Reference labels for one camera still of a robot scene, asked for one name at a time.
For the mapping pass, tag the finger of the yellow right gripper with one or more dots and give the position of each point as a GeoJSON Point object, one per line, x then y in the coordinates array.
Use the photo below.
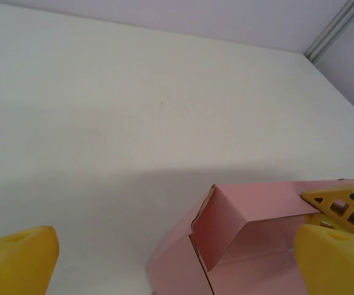
{"type": "Point", "coordinates": [327, 196]}
{"type": "Point", "coordinates": [318, 219]}

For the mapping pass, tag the pink paper box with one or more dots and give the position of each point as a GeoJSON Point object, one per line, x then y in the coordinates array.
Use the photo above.
{"type": "Point", "coordinates": [220, 215]}

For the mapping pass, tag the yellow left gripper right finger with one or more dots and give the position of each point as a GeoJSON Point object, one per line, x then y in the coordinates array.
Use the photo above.
{"type": "Point", "coordinates": [336, 264]}

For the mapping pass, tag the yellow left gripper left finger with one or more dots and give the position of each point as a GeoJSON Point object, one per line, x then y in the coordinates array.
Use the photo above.
{"type": "Point", "coordinates": [17, 261]}

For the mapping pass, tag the aluminium frame post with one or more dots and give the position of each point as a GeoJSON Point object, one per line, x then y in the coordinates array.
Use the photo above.
{"type": "Point", "coordinates": [332, 30]}

